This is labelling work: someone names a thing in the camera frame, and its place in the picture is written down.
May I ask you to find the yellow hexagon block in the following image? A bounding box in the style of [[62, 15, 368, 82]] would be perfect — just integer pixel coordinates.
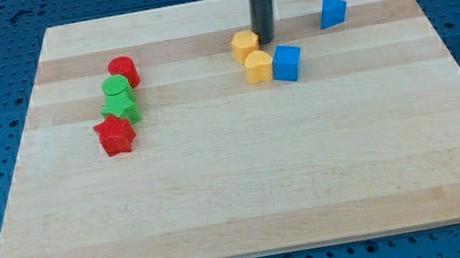
[[230, 30, 260, 64]]

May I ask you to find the blue cube block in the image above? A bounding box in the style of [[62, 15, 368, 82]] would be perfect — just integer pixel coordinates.
[[273, 45, 301, 82]]

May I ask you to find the blue triangle block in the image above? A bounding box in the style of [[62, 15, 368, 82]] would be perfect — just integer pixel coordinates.
[[320, 0, 347, 29]]

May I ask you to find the red cylinder block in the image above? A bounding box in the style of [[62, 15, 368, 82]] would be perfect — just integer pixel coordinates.
[[107, 56, 141, 89]]

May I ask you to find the green cylinder block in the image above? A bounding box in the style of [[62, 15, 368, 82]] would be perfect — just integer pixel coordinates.
[[102, 74, 136, 102]]

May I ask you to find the green star block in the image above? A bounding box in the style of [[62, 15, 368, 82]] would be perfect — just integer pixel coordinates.
[[101, 93, 142, 125]]

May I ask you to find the light wooden board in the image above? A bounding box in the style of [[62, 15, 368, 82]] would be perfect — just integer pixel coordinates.
[[0, 0, 460, 258]]

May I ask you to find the red star block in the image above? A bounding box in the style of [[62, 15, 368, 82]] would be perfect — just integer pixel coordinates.
[[93, 114, 136, 157]]

